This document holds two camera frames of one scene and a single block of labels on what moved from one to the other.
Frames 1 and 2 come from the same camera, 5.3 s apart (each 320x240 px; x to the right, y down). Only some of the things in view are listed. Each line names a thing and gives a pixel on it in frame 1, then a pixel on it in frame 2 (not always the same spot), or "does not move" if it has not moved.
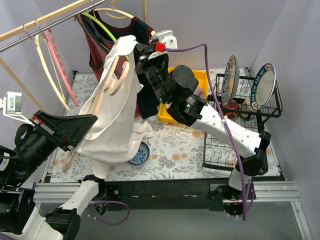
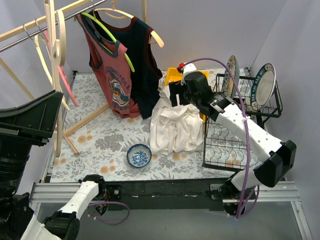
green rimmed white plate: [263, 86] does not move
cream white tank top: [114, 129] to [175, 129]
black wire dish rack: [249, 100] does not move
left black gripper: [52, 130] to [29, 120]
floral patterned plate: [230, 80] does not move
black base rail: [160, 194] does not move
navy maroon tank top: [140, 33] does not move
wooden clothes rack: [17, 31] does not move
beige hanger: [116, 79] to [52, 14]
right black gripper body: [144, 61] to [176, 93]
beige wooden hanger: [117, 14] does not move
